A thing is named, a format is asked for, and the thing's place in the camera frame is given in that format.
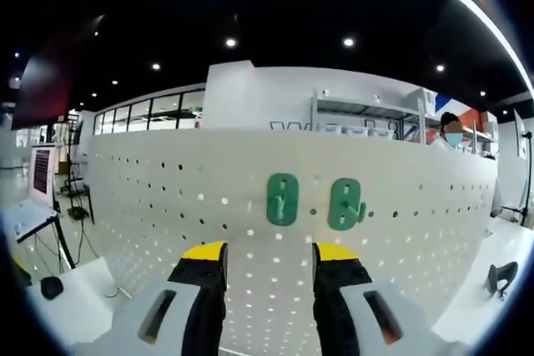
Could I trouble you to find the white laptop stand table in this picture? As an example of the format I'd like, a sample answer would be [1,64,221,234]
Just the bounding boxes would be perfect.
[0,199,77,270]

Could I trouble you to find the green hook assembly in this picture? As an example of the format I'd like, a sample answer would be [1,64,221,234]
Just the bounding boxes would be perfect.
[327,177,370,232]
[265,172,300,227]

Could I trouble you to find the dark red hanging panel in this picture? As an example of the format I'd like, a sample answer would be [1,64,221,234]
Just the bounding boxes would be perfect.
[11,18,81,131]

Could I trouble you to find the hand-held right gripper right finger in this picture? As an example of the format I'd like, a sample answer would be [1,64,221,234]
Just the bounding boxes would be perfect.
[311,241,472,356]

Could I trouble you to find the metal shelf rack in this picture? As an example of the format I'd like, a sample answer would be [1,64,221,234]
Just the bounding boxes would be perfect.
[310,87,433,143]

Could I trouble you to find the black curved stand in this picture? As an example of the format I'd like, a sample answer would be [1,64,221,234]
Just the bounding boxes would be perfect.
[486,261,519,302]

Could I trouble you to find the black rounded object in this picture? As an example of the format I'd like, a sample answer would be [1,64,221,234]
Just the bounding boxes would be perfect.
[40,275,64,301]

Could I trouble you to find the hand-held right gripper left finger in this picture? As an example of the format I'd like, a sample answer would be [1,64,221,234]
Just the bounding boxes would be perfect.
[74,240,229,356]

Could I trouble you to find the round ceiling downlights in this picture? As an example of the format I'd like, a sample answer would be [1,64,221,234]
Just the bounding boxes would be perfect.
[12,37,487,98]

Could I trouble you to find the white perforated mounting plate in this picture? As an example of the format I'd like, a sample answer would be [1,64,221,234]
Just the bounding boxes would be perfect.
[85,128,501,356]

